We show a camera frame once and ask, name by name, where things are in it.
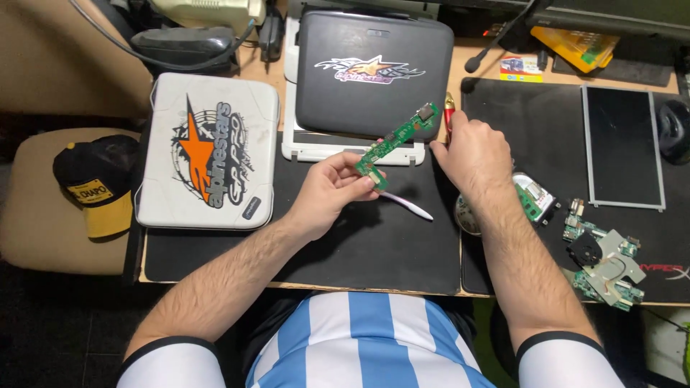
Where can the round metal tin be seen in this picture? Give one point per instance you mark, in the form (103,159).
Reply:
(465,218)

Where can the black mouse pad red print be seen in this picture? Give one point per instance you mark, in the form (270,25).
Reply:
(544,134)

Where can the black plug adapter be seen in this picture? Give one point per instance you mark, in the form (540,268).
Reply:
(271,33)

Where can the beige padded chair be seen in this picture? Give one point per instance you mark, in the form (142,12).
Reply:
(37,226)

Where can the green memory module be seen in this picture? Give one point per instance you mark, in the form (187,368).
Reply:
(527,203)

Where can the black laptop lid with sticker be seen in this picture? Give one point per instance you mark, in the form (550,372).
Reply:
(372,75)

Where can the white laptop with star sticker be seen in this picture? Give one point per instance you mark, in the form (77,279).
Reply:
(207,153)

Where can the person's left hand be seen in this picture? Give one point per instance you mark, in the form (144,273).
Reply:
(323,194)

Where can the blue white striped shirt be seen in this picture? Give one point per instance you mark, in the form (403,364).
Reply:
(366,345)

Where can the silver hard drive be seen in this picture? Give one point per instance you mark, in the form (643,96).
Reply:
(542,194)

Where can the person's right hand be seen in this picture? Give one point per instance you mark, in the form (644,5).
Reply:
(477,159)

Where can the black microphone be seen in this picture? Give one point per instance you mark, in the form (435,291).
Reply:
(488,51)

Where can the yellow printed card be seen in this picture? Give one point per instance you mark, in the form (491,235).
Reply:
(520,69)

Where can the narrow green circuit board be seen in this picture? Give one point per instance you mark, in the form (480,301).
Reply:
(401,137)

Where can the green motherboard with fan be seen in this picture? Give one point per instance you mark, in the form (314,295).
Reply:
(604,261)

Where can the black computer mouse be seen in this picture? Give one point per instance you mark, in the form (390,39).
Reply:
(675,129)

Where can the white laptop screen bezel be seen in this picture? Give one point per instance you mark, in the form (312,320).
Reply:
(345,153)

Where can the black monitor stand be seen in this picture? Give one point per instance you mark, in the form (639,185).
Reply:
(609,19)

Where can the plain black desk mat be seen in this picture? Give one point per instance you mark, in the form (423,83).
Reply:
(377,248)

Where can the black and yellow cap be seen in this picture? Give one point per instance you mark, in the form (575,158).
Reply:
(100,183)

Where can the bare laptop screen panel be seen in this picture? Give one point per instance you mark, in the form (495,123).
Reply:
(622,145)

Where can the beige plastic device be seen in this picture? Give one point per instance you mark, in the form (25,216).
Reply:
(210,13)

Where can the black power adapter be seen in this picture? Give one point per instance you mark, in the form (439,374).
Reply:
(183,47)

